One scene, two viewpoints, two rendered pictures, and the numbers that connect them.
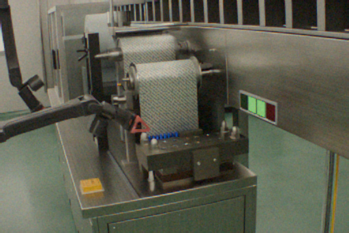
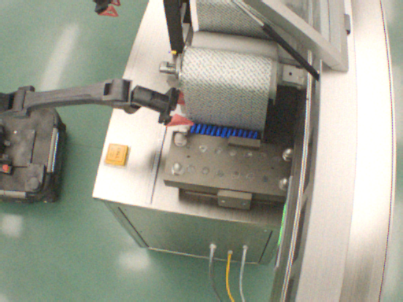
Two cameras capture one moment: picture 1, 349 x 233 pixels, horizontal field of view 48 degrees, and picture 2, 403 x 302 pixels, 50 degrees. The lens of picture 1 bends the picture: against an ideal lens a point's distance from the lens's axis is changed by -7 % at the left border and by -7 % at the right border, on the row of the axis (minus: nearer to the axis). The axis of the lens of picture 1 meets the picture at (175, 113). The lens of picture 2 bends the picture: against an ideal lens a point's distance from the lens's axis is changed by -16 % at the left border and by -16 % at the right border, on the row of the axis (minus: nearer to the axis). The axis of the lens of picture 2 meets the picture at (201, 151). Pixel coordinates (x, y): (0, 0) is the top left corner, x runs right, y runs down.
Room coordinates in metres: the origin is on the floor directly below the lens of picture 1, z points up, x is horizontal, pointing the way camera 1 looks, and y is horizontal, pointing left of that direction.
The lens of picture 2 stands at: (1.02, -0.30, 2.44)
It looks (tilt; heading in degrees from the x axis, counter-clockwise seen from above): 67 degrees down; 35
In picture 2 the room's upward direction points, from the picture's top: 7 degrees counter-clockwise
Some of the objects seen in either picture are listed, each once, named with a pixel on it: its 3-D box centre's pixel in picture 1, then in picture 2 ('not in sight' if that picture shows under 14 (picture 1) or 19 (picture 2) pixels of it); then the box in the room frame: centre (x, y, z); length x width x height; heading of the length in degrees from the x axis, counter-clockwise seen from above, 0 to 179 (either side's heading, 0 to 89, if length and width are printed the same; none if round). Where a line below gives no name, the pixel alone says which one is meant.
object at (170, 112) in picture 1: (170, 114); (226, 113); (1.61, 0.02, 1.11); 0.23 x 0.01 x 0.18; 109
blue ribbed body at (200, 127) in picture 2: (173, 136); (226, 132); (1.59, 0.01, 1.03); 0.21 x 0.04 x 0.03; 109
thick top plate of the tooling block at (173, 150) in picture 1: (192, 148); (234, 167); (1.51, -0.06, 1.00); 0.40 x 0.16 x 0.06; 109
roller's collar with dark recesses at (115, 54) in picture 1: (114, 54); not in sight; (1.86, 0.26, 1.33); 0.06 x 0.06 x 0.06; 19
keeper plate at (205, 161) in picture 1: (206, 163); (234, 200); (1.43, -0.10, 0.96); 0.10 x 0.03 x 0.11; 109
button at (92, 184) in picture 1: (90, 184); (116, 154); (1.41, 0.32, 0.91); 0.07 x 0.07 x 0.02; 19
